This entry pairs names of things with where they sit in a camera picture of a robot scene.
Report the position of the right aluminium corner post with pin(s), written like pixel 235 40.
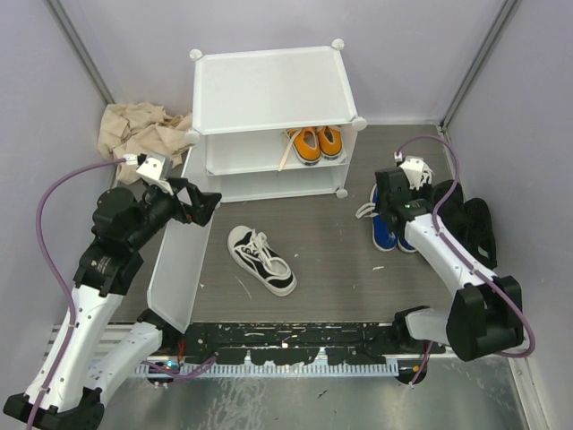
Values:
pixel 490 40

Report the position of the blue sneaker left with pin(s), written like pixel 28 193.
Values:
pixel 383 239

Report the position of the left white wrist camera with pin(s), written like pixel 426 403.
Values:
pixel 154 170

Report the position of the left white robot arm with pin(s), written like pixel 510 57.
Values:
pixel 70 393

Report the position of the black shoe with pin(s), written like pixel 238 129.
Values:
pixel 479 237
pixel 452 211

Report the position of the beige crumpled cloth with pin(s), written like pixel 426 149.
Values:
pixel 143 128

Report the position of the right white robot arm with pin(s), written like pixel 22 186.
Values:
pixel 485 316

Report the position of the black white sneaker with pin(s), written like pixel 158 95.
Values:
pixel 251 251
pixel 395 186

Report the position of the blue sneaker right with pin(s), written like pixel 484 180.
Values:
pixel 405 247

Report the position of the blue sneaker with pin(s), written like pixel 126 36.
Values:
pixel 383 239
pixel 405 247

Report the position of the white cabinet door panel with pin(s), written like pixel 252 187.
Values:
pixel 175 278

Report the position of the black shoe inner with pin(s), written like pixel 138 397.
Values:
pixel 452 211

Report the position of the aluminium corner post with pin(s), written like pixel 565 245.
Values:
pixel 490 40
pixel 72 36

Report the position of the orange sneaker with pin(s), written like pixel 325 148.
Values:
pixel 330 141
pixel 304 142

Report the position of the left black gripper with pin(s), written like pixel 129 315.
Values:
pixel 200 212

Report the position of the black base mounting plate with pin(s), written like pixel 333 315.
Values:
pixel 285 344

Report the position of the white plastic shoe cabinet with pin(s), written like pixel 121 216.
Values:
pixel 241 106

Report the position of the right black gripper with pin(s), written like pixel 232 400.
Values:
pixel 429 197

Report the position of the left aluminium corner post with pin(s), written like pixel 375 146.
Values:
pixel 72 36

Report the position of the white slotted cable duct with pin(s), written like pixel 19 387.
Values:
pixel 319 368

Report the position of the black shoe outer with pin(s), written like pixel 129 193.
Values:
pixel 479 237

